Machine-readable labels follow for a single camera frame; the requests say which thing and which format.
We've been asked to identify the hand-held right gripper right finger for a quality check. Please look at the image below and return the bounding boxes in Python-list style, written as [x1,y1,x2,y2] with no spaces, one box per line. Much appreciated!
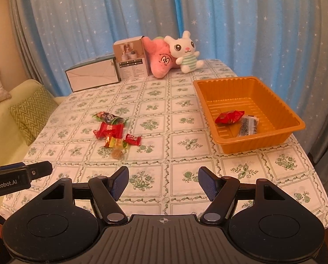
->
[198,166,287,225]

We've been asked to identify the small red candy packet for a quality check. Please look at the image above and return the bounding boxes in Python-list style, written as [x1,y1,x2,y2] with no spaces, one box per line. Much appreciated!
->
[124,133,142,146]

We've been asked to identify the green-ended chocolate bar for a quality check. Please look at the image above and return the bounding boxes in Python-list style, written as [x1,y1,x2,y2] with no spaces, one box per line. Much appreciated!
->
[93,111,129,126]

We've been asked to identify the red white candy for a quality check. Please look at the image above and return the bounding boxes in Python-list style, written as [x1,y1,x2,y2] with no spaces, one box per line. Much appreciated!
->
[105,137,129,149]

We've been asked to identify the large red snack packet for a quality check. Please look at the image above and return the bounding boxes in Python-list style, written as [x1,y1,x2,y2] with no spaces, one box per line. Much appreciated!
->
[94,122,125,141]

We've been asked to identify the green zigzag cushion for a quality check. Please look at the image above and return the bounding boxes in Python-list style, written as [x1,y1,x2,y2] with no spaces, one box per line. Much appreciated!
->
[9,86,59,146]

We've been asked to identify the pale yellow sofa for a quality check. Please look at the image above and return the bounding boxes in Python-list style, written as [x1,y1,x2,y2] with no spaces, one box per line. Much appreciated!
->
[0,79,69,207]

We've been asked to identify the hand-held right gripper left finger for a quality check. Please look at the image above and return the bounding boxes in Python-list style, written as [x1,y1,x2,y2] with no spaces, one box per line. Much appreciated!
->
[41,166,130,225]

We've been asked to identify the tall tan product box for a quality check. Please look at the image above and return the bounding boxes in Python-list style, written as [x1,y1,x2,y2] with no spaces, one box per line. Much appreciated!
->
[113,36,149,82]

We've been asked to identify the pink plush toy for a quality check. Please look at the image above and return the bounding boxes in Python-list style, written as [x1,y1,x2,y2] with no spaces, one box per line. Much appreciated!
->
[144,36,181,79]

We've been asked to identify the glossy red snack packet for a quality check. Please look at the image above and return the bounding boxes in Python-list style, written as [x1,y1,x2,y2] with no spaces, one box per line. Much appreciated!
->
[215,110,245,125]

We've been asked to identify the orange plastic tray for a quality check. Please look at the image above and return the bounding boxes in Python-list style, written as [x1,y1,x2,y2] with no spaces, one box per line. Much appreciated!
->
[193,76,306,154]

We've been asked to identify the black snack packet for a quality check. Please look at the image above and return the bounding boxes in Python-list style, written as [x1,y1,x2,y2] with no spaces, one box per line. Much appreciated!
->
[238,114,260,138]

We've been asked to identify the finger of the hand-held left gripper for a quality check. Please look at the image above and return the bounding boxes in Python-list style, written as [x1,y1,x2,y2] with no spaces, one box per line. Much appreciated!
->
[22,161,53,183]

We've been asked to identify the white bunny plush toy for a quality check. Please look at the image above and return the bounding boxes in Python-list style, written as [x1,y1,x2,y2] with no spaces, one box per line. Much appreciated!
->
[164,30,205,74]

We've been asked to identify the blue starry curtain panel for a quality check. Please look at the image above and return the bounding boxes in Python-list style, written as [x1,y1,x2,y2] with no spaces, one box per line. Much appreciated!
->
[168,0,328,158]
[8,0,182,98]

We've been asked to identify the flat white cardboard box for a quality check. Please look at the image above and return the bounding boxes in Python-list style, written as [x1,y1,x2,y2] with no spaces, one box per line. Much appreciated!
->
[64,55,122,93]

